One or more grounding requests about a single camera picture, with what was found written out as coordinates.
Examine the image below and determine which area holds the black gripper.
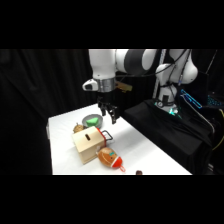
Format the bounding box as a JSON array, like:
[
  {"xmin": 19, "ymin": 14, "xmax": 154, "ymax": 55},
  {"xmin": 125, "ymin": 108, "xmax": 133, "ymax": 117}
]
[{"xmin": 97, "ymin": 89, "xmax": 119, "ymax": 125}]

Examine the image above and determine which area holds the wooden drawer red front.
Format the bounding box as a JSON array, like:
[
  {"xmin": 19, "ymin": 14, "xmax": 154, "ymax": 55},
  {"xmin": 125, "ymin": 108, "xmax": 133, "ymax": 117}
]
[{"xmin": 95, "ymin": 126, "xmax": 114, "ymax": 148}]

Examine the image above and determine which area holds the green soft block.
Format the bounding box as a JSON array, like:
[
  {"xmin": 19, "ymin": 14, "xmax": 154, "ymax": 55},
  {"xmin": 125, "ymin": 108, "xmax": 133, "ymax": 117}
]
[{"xmin": 85, "ymin": 116, "xmax": 100, "ymax": 127}]

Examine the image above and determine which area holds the grey round plate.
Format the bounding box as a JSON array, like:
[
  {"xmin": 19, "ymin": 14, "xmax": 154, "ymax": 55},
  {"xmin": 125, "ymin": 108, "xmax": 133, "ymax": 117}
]
[{"xmin": 81, "ymin": 113, "xmax": 104, "ymax": 129}]

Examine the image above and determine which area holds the small brown plush toy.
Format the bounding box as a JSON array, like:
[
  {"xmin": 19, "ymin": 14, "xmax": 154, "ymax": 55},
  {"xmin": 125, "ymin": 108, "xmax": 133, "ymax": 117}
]
[{"xmin": 73, "ymin": 122, "xmax": 85, "ymax": 134}]

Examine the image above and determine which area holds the light wooden slotted box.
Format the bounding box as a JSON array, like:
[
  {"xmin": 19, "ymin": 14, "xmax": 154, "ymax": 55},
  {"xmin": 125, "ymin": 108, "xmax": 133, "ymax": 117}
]
[{"xmin": 71, "ymin": 126, "xmax": 107, "ymax": 165}]

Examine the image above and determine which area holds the orange plush toy red hat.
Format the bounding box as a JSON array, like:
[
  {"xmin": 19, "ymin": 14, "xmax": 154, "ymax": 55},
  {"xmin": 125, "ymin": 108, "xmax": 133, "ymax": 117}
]
[{"xmin": 96, "ymin": 146, "xmax": 127, "ymax": 173}]

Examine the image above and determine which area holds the black cloth-covered robot stand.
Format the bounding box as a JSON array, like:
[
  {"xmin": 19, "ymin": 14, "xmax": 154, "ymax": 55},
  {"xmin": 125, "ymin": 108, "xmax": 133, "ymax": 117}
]
[{"xmin": 121, "ymin": 98, "xmax": 215, "ymax": 175}]

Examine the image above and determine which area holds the black curtain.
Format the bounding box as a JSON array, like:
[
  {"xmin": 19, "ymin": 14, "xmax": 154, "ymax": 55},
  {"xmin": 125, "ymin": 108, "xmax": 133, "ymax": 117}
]
[{"xmin": 0, "ymin": 49, "xmax": 224, "ymax": 176}]

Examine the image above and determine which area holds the blue-lit black device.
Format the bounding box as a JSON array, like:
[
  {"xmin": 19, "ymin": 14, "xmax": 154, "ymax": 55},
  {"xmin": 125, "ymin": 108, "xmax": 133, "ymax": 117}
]
[{"xmin": 180, "ymin": 88, "xmax": 204, "ymax": 110}]

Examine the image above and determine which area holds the dark screen blue glow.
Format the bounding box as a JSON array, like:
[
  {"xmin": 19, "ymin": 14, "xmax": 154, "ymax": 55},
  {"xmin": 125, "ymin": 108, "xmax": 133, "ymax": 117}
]
[{"xmin": 206, "ymin": 94, "xmax": 224, "ymax": 110}]

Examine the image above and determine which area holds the tan wrist camera mount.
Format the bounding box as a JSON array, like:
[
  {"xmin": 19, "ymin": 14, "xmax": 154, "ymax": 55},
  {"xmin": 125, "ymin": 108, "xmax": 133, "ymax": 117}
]
[{"xmin": 115, "ymin": 80, "xmax": 133, "ymax": 94}]

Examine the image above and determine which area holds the yellow cable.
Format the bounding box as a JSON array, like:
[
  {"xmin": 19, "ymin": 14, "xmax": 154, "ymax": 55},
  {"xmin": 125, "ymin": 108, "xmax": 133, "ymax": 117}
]
[{"xmin": 212, "ymin": 109, "xmax": 224, "ymax": 152}]

